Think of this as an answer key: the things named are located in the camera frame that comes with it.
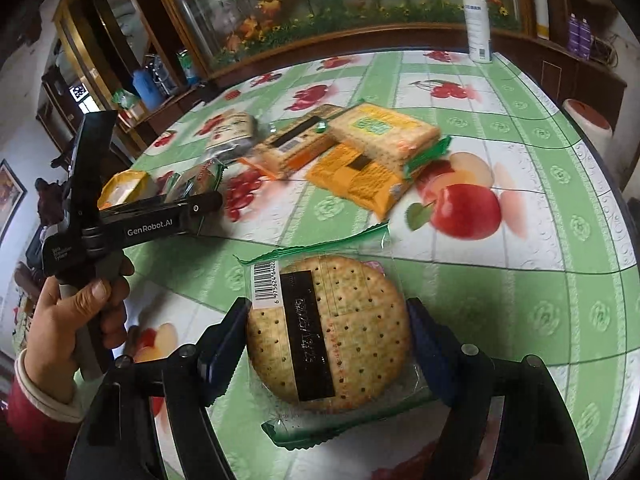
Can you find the framed wall picture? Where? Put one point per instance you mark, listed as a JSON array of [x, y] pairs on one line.
[[10, 195]]

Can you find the grey thermos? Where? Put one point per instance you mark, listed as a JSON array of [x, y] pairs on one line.
[[165, 75]]

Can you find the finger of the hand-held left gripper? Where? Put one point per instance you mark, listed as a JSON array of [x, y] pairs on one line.
[[200, 204], [87, 170]]

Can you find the person's left forearm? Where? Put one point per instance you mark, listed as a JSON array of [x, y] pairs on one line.
[[40, 405]]

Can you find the small brown cracker packet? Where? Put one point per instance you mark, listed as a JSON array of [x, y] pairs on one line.
[[230, 130]]

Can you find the green label cracker packet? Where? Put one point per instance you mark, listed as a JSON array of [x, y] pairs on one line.
[[380, 127]]

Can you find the yellow white striped roll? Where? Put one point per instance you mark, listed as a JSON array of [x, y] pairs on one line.
[[537, 0]]

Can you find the white spray bottle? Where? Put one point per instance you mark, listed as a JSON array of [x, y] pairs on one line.
[[477, 25]]

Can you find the person's left hand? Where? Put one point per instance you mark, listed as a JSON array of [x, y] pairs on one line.
[[55, 330]]

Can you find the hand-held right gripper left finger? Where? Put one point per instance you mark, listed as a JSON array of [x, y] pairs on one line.
[[220, 355]]

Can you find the clear orange-edged cracker packet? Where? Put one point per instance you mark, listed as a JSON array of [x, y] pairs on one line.
[[290, 145]]

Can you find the green white bag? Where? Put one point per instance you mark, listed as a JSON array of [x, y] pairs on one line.
[[187, 67]]

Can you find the orange white box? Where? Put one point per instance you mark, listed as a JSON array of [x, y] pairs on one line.
[[131, 112]]

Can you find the green-edged cracker packet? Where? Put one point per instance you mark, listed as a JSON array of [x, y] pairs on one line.
[[197, 175]]

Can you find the yellow cracker packet black strip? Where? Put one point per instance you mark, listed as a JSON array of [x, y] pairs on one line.
[[350, 185]]

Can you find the green fruit print tablecloth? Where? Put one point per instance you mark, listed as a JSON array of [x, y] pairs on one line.
[[525, 170]]

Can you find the small green bag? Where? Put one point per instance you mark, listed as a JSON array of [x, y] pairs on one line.
[[125, 99]]

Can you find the white plastic stool red seat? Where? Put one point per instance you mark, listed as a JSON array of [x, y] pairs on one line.
[[587, 120]]

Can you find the round cracker packet green wrapper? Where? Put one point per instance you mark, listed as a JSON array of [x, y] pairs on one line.
[[350, 340]]

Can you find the yellow tray white inside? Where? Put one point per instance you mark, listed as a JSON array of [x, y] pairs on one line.
[[127, 190]]

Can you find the blue thermos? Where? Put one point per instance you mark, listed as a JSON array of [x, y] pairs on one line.
[[145, 90]]

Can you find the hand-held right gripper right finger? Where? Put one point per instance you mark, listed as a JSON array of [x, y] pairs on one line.
[[430, 355]]

